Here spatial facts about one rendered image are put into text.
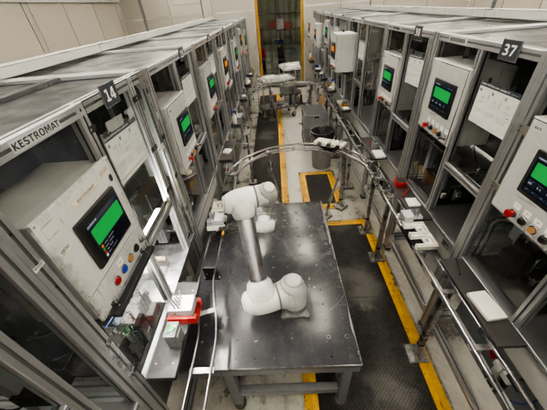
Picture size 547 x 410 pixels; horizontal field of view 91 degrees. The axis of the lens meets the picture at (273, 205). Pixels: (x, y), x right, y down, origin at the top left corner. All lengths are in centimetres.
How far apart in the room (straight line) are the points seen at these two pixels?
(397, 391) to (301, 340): 94
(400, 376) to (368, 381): 25
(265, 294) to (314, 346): 41
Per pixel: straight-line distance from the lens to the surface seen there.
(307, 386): 213
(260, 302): 165
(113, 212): 121
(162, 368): 159
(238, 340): 181
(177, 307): 159
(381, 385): 246
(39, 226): 99
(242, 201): 151
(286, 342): 176
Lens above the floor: 226
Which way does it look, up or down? 37 degrees down
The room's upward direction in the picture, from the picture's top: 5 degrees counter-clockwise
